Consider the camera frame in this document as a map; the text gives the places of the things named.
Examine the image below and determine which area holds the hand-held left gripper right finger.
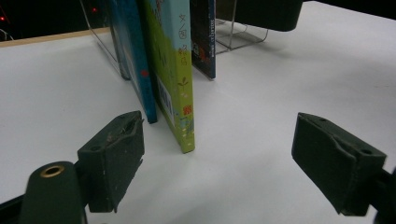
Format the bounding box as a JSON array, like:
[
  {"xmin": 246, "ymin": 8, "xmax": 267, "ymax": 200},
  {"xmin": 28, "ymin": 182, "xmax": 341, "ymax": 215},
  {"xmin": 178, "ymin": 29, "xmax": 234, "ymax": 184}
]
[{"xmin": 291, "ymin": 111, "xmax": 388, "ymax": 217}]

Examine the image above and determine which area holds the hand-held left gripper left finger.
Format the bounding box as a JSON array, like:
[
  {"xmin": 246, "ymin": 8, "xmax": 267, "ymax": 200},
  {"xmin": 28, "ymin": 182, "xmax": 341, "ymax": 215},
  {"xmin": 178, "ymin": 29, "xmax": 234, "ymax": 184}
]
[{"xmin": 77, "ymin": 110, "xmax": 146, "ymax": 214}]

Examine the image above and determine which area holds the sky blue picture book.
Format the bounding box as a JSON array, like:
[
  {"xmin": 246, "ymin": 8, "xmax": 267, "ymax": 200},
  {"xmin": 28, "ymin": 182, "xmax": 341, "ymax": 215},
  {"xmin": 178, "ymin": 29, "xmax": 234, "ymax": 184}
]
[{"xmin": 136, "ymin": 0, "xmax": 196, "ymax": 154}]

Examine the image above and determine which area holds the dark blue picture book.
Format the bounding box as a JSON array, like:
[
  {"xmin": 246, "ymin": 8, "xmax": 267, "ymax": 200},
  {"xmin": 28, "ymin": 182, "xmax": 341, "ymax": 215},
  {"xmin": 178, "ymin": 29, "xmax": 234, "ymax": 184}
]
[{"xmin": 106, "ymin": 0, "xmax": 158, "ymax": 124}]

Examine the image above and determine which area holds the clear acrylic book rack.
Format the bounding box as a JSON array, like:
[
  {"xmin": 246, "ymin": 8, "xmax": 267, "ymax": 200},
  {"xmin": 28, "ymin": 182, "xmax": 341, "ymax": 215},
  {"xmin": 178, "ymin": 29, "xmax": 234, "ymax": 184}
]
[{"xmin": 78, "ymin": 0, "xmax": 270, "ymax": 76}]

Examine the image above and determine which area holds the purple magazine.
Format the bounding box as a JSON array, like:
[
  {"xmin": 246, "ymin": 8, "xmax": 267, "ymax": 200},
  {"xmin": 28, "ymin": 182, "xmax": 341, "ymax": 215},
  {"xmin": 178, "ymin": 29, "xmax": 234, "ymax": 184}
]
[{"xmin": 190, "ymin": 0, "xmax": 218, "ymax": 80}]

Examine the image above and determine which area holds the black notebook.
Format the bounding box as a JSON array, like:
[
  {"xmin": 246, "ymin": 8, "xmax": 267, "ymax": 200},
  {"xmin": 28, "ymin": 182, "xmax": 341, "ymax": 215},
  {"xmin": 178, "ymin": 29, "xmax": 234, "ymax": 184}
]
[{"xmin": 216, "ymin": 0, "xmax": 304, "ymax": 33}]

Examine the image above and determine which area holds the wooden table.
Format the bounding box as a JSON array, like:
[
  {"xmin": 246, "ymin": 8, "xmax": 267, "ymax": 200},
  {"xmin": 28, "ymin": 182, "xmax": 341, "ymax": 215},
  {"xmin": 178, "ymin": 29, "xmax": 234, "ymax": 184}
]
[{"xmin": 0, "ymin": 26, "xmax": 112, "ymax": 49}]

